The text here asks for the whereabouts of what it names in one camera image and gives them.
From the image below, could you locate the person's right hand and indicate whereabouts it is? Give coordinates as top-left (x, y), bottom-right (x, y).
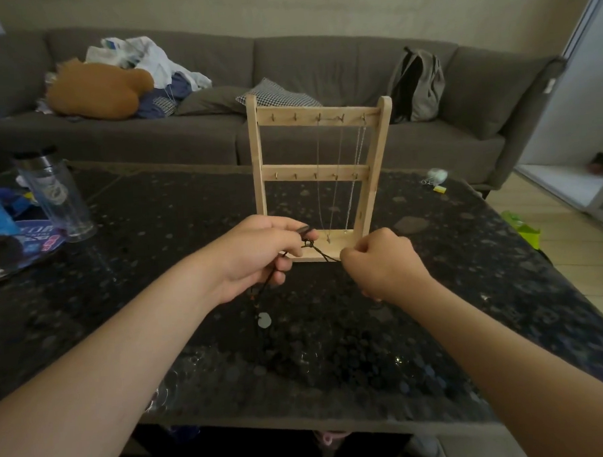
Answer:
top-left (337, 224), bottom-right (435, 310)

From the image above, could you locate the person's left hand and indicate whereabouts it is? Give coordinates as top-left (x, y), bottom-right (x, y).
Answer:
top-left (197, 211), bottom-right (324, 306)

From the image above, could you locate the black cord necklace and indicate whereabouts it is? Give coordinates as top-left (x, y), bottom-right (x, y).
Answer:
top-left (248, 225), bottom-right (320, 330)

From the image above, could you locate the silver chain necklace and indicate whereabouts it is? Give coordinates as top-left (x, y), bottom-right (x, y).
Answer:
top-left (338, 113), bottom-right (373, 230)

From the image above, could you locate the wooden jewelry stand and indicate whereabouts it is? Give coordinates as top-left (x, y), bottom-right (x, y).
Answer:
top-left (245, 87), bottom-right (401, 266)

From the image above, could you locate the silver pendant necklace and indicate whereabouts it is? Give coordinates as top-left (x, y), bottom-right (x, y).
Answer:
top-left (312, 112), bottom-right (353, 244)

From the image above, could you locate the person's right forearm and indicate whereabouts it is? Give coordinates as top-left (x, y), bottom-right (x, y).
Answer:
top-left (394, 265), bottom-right (603, 457)

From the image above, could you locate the person's left forearm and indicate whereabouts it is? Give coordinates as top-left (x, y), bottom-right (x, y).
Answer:
top-left (0, 255), bottom-right (233, 457)

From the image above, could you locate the green bag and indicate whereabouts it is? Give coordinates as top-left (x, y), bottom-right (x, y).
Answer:
top-left (501, 209), bottom-right (542, 252)

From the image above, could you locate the grey flat cushion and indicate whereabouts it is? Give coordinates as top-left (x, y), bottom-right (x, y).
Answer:
top-left (173, 85), bottom-right (248, 118)

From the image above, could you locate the checkered pillow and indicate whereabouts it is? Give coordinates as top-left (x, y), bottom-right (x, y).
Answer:
top-left (234, 74), bottom-right (323, 112)

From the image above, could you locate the blue crumpled garment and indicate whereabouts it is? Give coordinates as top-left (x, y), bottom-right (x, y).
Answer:
top-left (134, 71), bottom-right (195, 120)

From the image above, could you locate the grey backpack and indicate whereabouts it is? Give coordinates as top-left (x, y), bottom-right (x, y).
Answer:
top-left (383, 45), bottom-right (448, 125)

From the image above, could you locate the pink item under table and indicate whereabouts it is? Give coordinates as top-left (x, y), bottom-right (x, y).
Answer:
top-left (314, 430), bottom-right (353, 457)

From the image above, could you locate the blue cloth item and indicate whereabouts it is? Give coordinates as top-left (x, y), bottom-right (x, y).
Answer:
top-left (168, 425), bottom-right (202, 443)

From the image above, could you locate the clear plastic tumbler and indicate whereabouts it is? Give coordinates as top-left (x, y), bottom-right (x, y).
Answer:
top-left (14, 145), bottom-right (98, 245)

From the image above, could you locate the grey fabric sofa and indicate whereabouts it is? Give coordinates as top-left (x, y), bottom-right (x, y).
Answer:
top-left (0, 2), bottom-right (575, 217)

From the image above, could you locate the blue printed packet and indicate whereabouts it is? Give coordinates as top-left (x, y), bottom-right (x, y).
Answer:
top-left (0, 187), bottom-right (71, 285)

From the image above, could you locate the white crumpled garment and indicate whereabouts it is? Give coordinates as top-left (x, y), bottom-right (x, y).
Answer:
top-left (83, 32), bottom-right (213, 96)

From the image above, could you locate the brown plush toy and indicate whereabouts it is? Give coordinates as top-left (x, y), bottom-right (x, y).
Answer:
top-left (44, 54), bottom-right (157, 124)

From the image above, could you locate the sliding glass door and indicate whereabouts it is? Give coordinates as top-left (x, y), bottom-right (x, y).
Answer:
top-left (506, 0), bottom-right (603, 241)

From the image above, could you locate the white round keychain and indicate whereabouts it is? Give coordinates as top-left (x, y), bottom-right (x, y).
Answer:
top-left (420, 167), bottom-right (450, 187)

